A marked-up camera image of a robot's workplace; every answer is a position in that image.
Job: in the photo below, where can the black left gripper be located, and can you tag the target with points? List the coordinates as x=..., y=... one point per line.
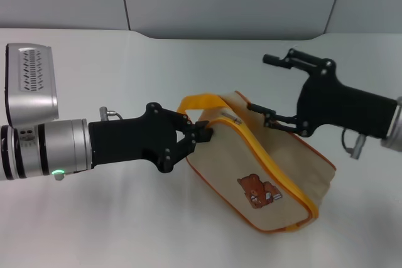
x=132, y=139

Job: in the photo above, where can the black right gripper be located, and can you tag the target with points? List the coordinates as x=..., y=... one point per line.
x=339, y=105

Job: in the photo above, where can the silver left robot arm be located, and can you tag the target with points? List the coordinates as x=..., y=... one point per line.
x=56, y=148

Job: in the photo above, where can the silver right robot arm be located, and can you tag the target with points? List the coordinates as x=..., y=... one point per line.
x=394, y=130

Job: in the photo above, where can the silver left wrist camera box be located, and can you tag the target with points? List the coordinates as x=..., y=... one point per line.
x=31, y=86

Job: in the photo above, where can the beige food bag yellow zipper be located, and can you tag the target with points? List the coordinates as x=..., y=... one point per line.
x=220, y=161

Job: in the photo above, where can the silver zipper pull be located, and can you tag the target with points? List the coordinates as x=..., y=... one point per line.
x=232, y=118

